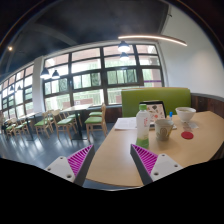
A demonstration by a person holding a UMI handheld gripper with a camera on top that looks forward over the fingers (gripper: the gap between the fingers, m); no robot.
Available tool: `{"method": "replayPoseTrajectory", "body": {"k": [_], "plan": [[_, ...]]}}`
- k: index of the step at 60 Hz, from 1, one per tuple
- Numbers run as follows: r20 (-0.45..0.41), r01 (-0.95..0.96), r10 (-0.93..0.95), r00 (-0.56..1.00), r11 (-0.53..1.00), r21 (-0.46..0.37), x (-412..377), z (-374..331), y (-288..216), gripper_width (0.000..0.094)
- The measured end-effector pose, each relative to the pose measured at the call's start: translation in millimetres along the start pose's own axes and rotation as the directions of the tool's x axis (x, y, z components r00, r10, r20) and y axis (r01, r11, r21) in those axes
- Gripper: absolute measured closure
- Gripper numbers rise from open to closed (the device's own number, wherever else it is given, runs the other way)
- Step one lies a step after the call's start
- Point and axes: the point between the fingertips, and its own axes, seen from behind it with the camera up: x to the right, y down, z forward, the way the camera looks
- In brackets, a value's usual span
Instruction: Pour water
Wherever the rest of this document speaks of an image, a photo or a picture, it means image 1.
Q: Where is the black pendant lamp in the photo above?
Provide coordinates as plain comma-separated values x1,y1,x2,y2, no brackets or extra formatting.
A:
40,68,50,79
118,40,130,53
120,52,129,61
51,70,60,79

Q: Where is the green upholstered booth bench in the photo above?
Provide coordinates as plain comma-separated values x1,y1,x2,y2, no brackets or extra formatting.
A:
121,87,191,117

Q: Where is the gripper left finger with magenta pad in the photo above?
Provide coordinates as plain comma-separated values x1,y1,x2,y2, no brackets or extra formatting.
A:
45,145,95,186

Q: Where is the white ceramic bowl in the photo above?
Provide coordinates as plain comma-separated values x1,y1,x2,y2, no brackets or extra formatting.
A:
176,107,196,122

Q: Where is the wooden chair green seat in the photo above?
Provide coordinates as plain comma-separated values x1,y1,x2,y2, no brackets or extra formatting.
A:
52,110,77,139
85,104,107,138
34,112,52,137
12,118,29,136

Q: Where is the white paper sheet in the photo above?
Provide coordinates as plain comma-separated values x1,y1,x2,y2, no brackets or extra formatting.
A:
115,117,136,130

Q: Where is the laptop with stickered lid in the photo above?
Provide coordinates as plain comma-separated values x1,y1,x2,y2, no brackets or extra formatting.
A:
139,100,166,128

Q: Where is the white and green paper cup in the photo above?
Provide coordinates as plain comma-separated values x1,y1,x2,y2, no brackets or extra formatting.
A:
155,119,174,141

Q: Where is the curved linear ceiling light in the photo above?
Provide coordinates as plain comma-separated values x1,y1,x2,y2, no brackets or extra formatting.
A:
118,35,187,46

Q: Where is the red round coaster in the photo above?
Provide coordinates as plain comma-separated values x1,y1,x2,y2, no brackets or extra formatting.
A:
181,131,194,140

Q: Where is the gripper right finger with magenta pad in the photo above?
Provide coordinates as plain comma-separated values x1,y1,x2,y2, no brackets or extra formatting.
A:
130,144,182,185

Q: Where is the wooden dining table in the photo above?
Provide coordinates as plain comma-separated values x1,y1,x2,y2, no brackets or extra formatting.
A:
64,104,90,140

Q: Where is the plastic bottle with green cap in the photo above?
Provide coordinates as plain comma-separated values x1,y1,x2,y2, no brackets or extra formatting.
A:
136,104,150,148

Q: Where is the blue pen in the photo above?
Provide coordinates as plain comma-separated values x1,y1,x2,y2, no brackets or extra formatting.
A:
169,112,173,120

